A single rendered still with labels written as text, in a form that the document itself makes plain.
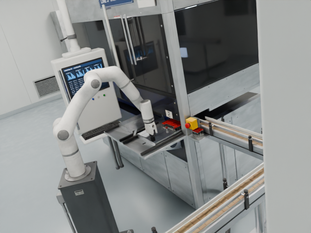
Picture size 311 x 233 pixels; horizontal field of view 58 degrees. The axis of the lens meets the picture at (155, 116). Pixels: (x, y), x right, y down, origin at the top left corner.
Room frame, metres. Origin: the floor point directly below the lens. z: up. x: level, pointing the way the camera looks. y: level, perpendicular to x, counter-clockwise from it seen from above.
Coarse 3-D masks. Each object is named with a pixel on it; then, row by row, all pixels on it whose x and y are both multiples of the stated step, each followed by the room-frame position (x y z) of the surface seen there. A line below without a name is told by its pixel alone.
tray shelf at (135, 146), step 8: (120, 128) 2.35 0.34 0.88; (112, 136) 2.21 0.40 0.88; (120, 136) 2.18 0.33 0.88; (184, 136) 1.95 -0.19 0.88; (128, 144) 2.01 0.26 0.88; (136, 144) 1.98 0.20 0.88; (144, 144) 1.95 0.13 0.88; (168, 144) 1.87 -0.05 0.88; (136, 152) 1.86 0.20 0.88; (152, 152) 1.81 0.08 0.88
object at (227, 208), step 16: (256, 176) 1.24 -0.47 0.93; (224, 192) 1.12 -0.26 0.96; (240, 192) 1.10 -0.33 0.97; (256, 192) 1.11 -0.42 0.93; (208, 208) 1.07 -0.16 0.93; (224, 208) 1.05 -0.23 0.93; (240, 208) 1.05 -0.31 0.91; (176, 224) 0.98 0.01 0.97; (192, 224) 1.00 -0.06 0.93; (208, 224) 0.97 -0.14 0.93; (224, 224) 1.00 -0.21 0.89
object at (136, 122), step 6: (126, 120) 2.43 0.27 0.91; (132, 120) 2.46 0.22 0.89; (138, 120) 2.44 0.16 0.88; (156, 120) 2.29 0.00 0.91; (162, 120) 2.32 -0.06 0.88; (120, 126) 2.36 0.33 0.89; (126, 126) 2.36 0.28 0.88; (132, 126) 2.33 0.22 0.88; (138, 126) 2.30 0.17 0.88; (144, 126) 2.23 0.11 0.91; (132, 132) 2.17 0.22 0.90
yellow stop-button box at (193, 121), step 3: (189, 117) 1.94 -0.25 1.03; (192, 117) 1.94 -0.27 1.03; (195, 117) 1.92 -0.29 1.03; (186, 120) 1.92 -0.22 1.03; (189, 120) 1.89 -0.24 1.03; (192, 120) 1.88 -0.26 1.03; (195, 120) 1.88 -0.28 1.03; (198, 120) 1.89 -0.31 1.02; (189, 123) 1.88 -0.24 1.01; (192, 123) 1.86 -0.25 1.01; (195, 123) 1.88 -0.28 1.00; (198, 123) 1.89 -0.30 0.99; (192, 126) 1.86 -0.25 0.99; (195, 126) 1.88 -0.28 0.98; (198, 126) 1.89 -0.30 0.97; (192, 129) 1.87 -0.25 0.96
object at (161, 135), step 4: (156, 124) 2.19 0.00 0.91; (160, 124) 2.21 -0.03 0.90; (156, 128) 2.19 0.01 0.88; (160, 128) 2.17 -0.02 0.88; (140, 132) 2.11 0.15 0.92; (144, 132) 2.12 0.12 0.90; (160, 132) 2.10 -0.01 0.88; (164, 132) 2.08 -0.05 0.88; (168, 132) 2.06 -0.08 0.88; (172, 132) 2.05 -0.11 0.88; (176, 132) 1.98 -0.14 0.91; (140, 136) 2.05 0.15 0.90; (144, 136) 2.08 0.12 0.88; (148, 136) 2.07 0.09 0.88; (156, 136) 2.04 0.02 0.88; (160, 136) 2.02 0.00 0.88; (164, 136) 2.01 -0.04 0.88; (168, 136) 1.94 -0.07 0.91; (144, 140) 2.00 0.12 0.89; (148, 140) 1.95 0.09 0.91; (156, 140) 1.97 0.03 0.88; (160, 140) 1.90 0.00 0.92; (164, 140) 1.91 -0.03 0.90; (152, 144) 1.91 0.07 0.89; (156, 144) 1.88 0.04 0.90
